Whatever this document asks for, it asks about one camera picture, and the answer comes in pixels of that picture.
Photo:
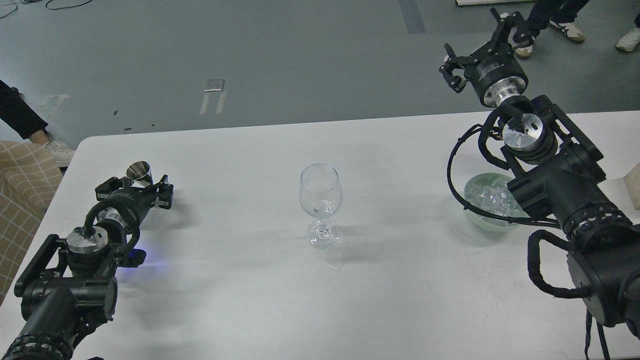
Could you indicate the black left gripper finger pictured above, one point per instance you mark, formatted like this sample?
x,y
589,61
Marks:
x,y
159,195
119,189

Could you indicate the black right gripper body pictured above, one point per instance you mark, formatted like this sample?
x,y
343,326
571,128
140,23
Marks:
x,y
497,78

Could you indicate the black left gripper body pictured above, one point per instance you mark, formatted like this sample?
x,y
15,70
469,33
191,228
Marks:
x,y
123,215

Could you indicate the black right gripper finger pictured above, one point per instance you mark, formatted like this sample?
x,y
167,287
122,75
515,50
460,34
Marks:
x,y
511,33
454,62

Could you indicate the steel double jigger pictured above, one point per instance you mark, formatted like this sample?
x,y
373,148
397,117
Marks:
x,y
140,173

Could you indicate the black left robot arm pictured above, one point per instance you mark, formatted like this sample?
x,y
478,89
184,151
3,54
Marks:
x,y
70,288

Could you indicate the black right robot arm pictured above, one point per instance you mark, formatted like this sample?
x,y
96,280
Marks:
x,y
586,247

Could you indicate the clear ice cubes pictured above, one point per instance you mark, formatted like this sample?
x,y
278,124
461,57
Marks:
x,y
490,193

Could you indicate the clear wine glass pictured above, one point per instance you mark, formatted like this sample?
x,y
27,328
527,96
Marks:
x,y
321,196

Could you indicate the white sneaker with dark stripes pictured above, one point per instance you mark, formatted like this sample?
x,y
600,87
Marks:
x,y
569,31

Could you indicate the white grey sneaker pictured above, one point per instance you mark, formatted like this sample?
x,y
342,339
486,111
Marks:
x,y
61,153

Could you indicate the beige checkered cloth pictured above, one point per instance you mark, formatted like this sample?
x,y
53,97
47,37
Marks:
x,y
29,179

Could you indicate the person in black clothes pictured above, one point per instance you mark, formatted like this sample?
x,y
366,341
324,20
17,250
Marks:
x,y
18,115

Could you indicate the light green bowl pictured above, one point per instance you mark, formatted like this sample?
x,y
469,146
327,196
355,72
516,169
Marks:
x,y
490,224

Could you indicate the wooden block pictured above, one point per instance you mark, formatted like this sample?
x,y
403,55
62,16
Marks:
x,y
632,183

